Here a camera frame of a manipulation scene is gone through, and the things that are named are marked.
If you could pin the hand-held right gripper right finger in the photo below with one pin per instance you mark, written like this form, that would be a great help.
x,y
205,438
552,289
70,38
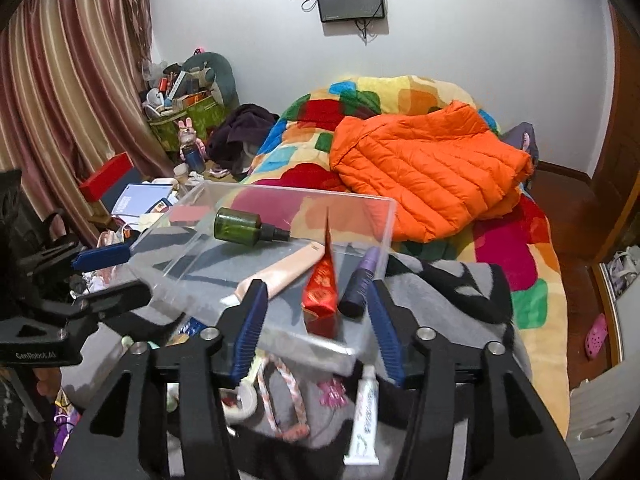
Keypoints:
x,y
385,330

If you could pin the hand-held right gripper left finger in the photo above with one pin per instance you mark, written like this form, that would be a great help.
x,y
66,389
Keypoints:
x,y
250,330

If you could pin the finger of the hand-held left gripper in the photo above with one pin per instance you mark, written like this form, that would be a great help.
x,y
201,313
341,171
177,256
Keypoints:
x,y
120,294
105,256

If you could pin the purple cosmetic bottle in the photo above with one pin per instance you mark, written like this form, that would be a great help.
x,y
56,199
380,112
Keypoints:
x,y
360,285

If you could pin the blue packet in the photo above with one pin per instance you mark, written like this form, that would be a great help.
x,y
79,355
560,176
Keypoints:
x,y
192,328

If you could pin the beige cosmetic tube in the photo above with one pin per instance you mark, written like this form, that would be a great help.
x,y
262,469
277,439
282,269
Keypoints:
x,y
290,270

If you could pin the white tape roll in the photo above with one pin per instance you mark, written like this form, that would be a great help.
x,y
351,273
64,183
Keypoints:
x,y
247,405

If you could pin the red cosmetic tube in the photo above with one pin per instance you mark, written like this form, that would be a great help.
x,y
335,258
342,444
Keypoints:
x,y
322,285

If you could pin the clear plastic storage box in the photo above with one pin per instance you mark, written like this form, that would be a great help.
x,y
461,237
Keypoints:
x,y
200,270

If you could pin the white ointment tube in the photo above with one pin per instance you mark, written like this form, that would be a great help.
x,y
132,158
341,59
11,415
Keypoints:
x,y
362,425

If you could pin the person's left hand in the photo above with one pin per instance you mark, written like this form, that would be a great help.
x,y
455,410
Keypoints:
x,y
47,381

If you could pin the navy box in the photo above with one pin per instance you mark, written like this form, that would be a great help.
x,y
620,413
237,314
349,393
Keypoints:
x,y
112,199

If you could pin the white blue book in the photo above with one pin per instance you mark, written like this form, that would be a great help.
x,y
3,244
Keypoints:
x,y
142,200

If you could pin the red box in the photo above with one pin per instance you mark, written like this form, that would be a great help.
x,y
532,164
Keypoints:
x,y
105,177

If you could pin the dark green bottle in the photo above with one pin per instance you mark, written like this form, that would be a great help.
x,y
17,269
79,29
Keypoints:
x,y
235,225

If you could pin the grey black blanket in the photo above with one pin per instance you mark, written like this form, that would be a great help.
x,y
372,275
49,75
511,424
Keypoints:
x,y
325,435

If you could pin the blue drinking bottle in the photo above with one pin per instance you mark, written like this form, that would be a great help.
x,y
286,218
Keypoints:
x,y
194,157

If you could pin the colourful patchwork blanket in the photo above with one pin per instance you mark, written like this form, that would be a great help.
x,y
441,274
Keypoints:
x,y
505,250

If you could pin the pink bunny toy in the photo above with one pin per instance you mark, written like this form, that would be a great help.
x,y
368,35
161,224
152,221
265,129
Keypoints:
x,y
187,127

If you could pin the orange down jacket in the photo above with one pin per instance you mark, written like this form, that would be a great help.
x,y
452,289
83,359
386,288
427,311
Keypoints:
x,y
425,170

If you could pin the green storage box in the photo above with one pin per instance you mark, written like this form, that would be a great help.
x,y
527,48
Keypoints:
x,y
205,115

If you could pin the striped pink curtain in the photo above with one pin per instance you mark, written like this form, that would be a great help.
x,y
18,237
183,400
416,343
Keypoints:
x,y
60,85

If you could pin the dark purple clothing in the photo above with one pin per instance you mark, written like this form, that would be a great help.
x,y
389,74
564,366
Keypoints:
x,y
240,127

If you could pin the pink clog shoe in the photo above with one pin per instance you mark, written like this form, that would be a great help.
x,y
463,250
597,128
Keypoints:
x,y
596,335

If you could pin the grey neck pillow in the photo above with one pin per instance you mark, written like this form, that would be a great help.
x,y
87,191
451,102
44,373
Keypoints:
x,y
225,75

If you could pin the white cabinet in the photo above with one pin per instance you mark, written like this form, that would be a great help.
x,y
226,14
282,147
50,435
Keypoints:
x,y
600,420

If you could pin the purple grey cloth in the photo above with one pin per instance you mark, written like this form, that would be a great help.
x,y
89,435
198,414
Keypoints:
x,y
522,137

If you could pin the wooden door frame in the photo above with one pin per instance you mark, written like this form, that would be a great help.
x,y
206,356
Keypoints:
x,y
625,160

